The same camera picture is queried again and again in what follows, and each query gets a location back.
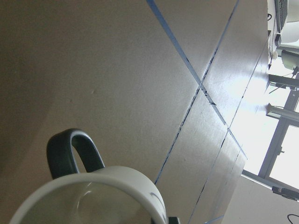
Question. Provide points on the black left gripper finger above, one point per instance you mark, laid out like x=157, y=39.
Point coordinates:
x=173, y=220

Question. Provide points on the white smiley face mug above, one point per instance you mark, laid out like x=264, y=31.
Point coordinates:
x=85, y=191

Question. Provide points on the black metal window frame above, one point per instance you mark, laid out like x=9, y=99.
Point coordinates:
x=280, y=166

